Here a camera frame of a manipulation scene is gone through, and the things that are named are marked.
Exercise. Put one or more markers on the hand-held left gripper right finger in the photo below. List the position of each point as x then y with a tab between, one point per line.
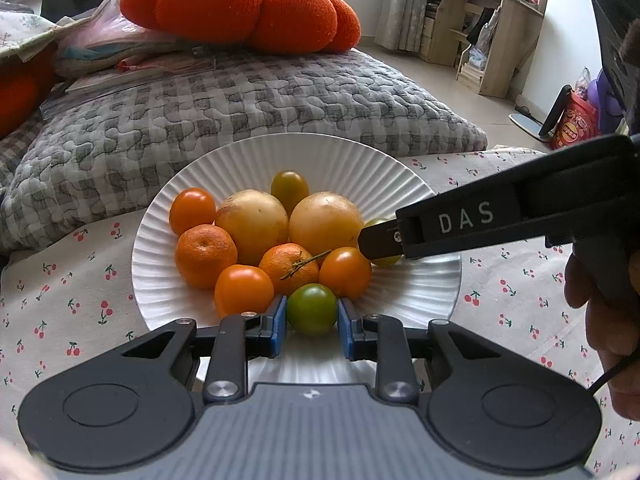
345	329

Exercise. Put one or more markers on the pale flat board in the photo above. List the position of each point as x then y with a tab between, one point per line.
522	124

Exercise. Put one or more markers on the orange mandarin with stem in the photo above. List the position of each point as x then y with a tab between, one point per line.
285	265

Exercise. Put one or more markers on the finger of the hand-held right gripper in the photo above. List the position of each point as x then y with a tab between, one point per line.
460	222

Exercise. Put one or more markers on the orange tomato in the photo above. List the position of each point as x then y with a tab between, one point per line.
345	272
244	290
192	210

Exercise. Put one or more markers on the olive yellow tomato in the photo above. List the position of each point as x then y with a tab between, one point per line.
290	187

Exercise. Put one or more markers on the grey checked quilt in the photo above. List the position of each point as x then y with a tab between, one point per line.
250	100

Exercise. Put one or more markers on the pale green tomato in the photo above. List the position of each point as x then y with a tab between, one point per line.
387	261

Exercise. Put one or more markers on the translucent plastic bag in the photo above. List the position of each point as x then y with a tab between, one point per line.
100	35

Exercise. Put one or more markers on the wooden desk with shelves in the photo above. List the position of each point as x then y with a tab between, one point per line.
505	45

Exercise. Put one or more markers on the purple plastic toy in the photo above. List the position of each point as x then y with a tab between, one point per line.
600	100

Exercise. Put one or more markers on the red printed bag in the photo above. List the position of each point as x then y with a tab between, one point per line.
572	125

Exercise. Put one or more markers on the grey plaid blanket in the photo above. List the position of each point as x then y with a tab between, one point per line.
15	155

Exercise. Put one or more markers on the white hanging bag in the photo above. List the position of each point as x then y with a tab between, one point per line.
482	45

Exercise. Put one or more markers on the white ribbed paper plate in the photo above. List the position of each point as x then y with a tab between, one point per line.
320	160

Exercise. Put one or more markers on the stack of folded cloths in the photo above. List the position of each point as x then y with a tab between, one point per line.
100	62

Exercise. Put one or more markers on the beige curtain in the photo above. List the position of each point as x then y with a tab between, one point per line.
405	5

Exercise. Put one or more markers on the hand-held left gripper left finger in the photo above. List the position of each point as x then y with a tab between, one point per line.
279	327

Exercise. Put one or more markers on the black leaning panel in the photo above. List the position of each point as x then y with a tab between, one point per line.
555	110

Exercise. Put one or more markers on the floral print cloth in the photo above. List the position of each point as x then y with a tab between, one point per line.
25	30

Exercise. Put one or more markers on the plain orange cushion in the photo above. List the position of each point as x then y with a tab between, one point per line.
20	90

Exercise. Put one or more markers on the clear plastic package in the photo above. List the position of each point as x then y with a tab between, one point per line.
125	79

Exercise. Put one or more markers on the orange knitted pumpkin cushion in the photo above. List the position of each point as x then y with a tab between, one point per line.
225	5

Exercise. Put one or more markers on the yellow passion fruit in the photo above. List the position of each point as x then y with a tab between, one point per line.
252	225
325	222

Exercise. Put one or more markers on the person's right hand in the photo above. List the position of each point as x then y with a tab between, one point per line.
612	350

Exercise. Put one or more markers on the cherry print bed sheet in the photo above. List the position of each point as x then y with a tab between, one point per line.
75	280

